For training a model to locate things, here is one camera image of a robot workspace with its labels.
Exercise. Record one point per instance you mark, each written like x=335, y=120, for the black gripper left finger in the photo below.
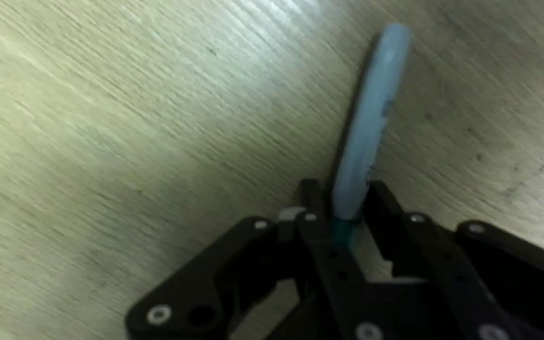
x=273, y=277

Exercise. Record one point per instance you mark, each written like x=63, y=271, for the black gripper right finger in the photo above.
x=473, y=277

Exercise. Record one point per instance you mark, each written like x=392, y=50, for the white marker with green cap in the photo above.
x=373, y=120

